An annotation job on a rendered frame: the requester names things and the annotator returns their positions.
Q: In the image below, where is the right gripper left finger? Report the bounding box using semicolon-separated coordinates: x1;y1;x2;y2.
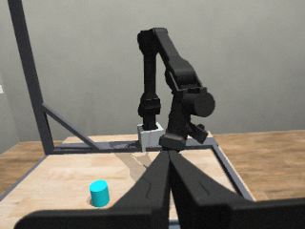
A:
13;151;171;229

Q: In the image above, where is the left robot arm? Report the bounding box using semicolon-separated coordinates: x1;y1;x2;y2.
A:
137;28;215;144

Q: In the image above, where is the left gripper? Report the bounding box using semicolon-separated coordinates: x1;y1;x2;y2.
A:
158;111;191;153

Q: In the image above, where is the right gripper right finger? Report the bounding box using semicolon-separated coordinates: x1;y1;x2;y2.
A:
168;150;305;229

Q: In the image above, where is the teal cylinder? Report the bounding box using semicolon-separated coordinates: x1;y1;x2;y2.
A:
90;180;110;208

